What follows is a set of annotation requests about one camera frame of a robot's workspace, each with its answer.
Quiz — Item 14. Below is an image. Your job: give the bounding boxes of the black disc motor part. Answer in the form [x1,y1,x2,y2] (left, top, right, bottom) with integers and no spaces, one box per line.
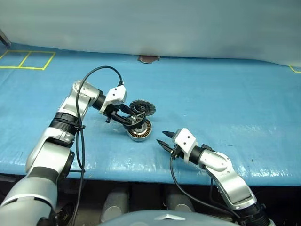
[128,99,156,117]

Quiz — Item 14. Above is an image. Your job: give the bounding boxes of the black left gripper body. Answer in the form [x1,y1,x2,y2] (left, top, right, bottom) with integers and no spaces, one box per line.
[105,104,123,124]

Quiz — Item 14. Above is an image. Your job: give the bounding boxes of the grey rounded shape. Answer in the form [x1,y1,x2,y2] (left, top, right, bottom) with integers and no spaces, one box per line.
[166,188,196,212]
[101,188,130,223]

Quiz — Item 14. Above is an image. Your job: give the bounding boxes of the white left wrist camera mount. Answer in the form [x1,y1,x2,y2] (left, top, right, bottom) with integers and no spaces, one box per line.
[98,85,127,115]

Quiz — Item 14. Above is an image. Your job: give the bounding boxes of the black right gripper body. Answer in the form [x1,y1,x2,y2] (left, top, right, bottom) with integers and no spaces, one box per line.
[171,144,185,159]

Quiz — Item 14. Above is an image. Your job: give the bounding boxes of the dark metal pole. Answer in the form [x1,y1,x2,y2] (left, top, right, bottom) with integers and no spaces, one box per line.
[0,29,12,49]

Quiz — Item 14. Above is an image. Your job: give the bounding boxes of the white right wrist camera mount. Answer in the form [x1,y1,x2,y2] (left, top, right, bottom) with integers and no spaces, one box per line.
[173,128,198,163]

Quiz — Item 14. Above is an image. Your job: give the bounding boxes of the blue plastic table cover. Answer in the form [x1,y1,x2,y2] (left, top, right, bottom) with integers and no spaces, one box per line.
[0,42,301,187]

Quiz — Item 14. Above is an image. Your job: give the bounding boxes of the blue-grey robot torso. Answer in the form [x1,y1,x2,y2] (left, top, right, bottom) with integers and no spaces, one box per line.
[101,208,238,226]

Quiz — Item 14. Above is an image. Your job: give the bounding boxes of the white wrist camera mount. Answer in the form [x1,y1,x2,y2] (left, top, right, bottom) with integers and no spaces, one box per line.
[98,85,127,115]
[173,128,198,163]

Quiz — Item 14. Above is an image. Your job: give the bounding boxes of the silver spoked rotor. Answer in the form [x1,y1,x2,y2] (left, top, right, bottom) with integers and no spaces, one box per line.
[127,112,146,129]

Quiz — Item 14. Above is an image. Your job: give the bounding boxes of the silver round motor housing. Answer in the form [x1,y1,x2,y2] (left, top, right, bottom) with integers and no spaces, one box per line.
[122,117,153,142]

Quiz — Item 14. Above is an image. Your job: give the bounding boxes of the dark patterned shoe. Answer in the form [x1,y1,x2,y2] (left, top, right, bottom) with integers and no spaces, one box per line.
[58,203,76,225]

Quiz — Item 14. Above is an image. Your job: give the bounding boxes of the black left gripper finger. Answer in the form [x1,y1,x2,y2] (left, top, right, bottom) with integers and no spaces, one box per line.
[120,105,135,116]
[113,113,133,127]

